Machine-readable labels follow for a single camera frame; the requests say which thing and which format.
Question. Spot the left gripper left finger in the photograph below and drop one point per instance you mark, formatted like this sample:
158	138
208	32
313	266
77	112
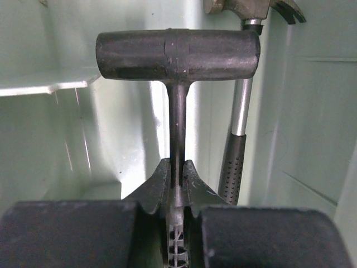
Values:
90	233

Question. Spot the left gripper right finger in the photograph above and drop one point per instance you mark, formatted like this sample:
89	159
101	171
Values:
222	235

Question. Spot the clear grey plastic toolbox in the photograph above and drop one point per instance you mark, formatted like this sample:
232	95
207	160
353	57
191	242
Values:
68	133

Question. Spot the black rubber mallet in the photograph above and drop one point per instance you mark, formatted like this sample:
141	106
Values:
177	58

